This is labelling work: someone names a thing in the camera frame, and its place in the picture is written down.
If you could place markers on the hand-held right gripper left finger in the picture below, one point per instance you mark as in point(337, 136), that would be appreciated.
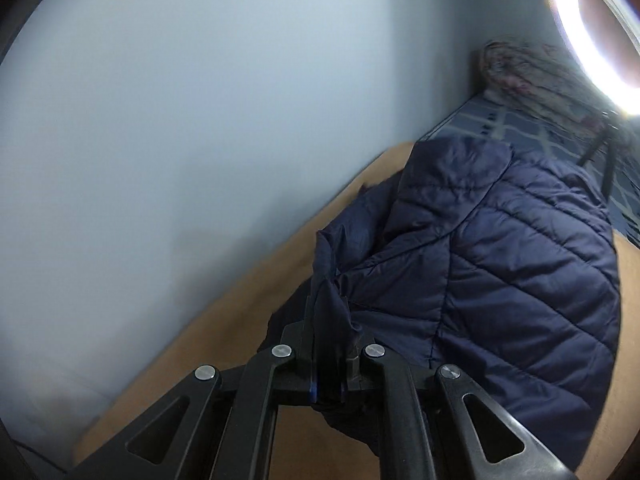
point(295, 360)

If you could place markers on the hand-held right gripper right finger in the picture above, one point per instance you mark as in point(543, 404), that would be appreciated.
point(356, 366)

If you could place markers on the navy puffer jacket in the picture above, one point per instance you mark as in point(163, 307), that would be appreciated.
point(500, 260)

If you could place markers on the black tripod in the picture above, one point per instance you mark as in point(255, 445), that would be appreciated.
point(610, 160)

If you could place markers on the floral bedding pile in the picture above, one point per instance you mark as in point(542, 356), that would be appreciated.
point(525, 75)

